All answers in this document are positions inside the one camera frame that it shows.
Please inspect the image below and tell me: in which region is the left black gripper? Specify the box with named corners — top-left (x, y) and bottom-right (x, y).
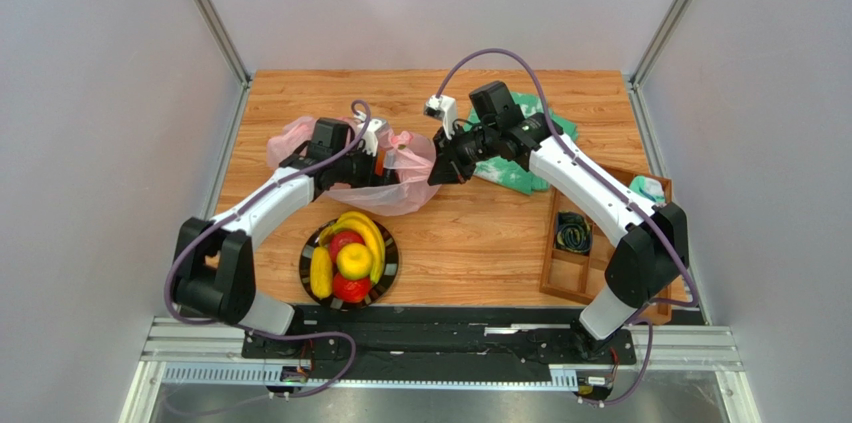
top-left (330, 139), bottom-right (403, 201)

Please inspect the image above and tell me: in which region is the green fruit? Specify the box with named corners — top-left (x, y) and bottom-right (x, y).
top-left (336, 243), bottom-right (374, 280)

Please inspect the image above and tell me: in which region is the dark round plate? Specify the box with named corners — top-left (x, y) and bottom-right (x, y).
top-left (299, 211), bottom-right (401, 311)

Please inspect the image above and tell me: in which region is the green white cloth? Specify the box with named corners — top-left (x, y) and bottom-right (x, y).
top-left (465, 91), bottom-right (579, 196)

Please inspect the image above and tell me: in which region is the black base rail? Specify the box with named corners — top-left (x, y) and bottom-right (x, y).
top-left (241, 305), bottom-right (641, 383)

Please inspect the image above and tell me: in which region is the yellow mango fruit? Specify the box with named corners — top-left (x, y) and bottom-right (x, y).
top-left (309, 246), bottom-right (334, 300)

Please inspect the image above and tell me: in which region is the pink plastic bag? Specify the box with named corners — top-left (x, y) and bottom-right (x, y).
top-left (266, 116), bottom-right (439, 216)

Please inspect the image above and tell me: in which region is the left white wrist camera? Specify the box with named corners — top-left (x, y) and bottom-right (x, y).
top-left (357, 118), bottom-right (389, 156)

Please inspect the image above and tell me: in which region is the yellow banana bunch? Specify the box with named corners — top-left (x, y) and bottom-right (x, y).
top-left (318, 211), bottom-right (386, 285)

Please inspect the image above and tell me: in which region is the red tomato fruit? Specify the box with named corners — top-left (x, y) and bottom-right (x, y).
top-left (332, 273), bottom-right (372, 303)

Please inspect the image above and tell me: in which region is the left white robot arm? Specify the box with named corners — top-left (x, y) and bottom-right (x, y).
top-left (164, 112), bottom-right (388, 338)

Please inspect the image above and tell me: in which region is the wooden compartment tray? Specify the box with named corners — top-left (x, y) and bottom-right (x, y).
top-left (539, 165), bottom-right (685, 325)

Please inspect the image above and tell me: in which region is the red apple fruit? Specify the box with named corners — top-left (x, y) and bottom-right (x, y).
top-left (328, 230), bottom-right (364, 263)

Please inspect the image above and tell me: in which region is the teal white sock upper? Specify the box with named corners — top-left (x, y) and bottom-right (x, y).
top-left (629, 175), bottom-right (670, 205)

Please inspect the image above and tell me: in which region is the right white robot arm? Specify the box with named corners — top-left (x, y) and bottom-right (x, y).
top-left (423, 81), bottom-right (689, 344)

